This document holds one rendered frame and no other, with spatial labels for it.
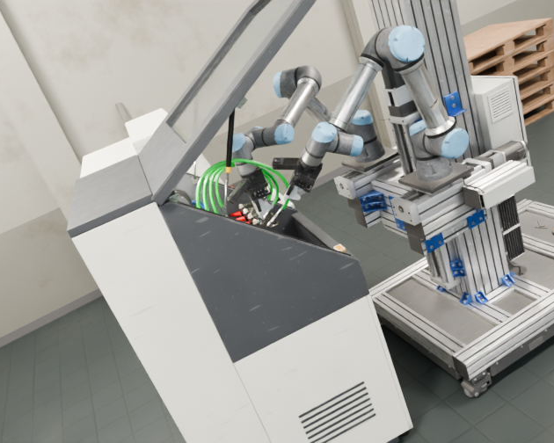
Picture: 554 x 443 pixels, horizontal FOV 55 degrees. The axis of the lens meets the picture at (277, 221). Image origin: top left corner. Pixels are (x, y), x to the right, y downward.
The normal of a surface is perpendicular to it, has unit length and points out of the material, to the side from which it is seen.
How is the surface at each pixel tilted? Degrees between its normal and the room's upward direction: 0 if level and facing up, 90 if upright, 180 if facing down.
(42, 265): 90
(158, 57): 90
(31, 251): 90
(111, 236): 90
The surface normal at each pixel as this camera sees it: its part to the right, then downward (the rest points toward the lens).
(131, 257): 0.30, 0.29
